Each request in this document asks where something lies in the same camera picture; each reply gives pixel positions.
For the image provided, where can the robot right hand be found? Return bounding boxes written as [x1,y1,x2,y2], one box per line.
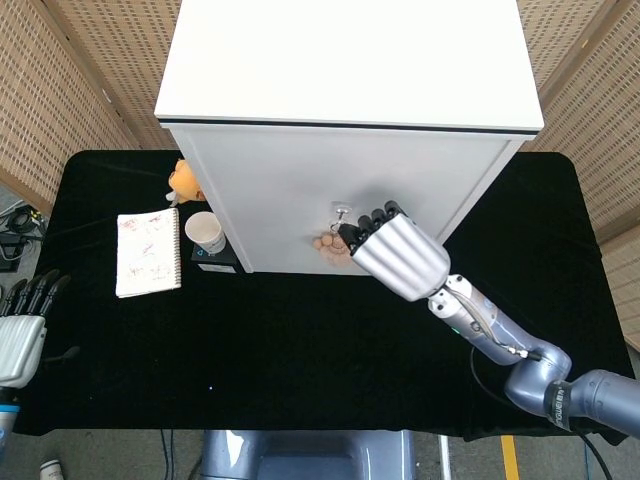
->
[338,199,451,302]

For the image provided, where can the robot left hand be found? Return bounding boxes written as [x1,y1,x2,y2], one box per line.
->
[0,268,81,389]

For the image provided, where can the bear keychain toy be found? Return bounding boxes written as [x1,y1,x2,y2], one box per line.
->
[312,222,353,266]

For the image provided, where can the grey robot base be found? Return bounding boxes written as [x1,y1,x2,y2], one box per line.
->
[197,430,417,480]

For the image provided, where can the orange plush toy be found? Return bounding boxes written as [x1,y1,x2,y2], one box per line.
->
[165,158,205,207]

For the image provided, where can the white cabinet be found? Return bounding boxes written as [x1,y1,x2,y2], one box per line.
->
[153,0,545,280]

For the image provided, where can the spiral notebook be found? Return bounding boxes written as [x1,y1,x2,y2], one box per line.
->
[115,207,183,299]

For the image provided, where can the black tablecloth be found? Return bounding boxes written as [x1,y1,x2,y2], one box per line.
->
[11,149,636,443]

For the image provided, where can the small black box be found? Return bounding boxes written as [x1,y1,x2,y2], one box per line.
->
[191,236,242,275]

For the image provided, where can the white paper cup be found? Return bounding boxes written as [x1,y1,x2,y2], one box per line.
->
[184,210,226,256]

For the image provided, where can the woven screen panel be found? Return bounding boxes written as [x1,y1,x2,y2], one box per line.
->
[515,0,640,346]
[0,0,182,216]

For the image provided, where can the black cables on floor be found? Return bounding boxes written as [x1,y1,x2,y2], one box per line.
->
[0,199,47,274]

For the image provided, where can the black cable under table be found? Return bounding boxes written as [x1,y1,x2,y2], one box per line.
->
[159,428,175,480]

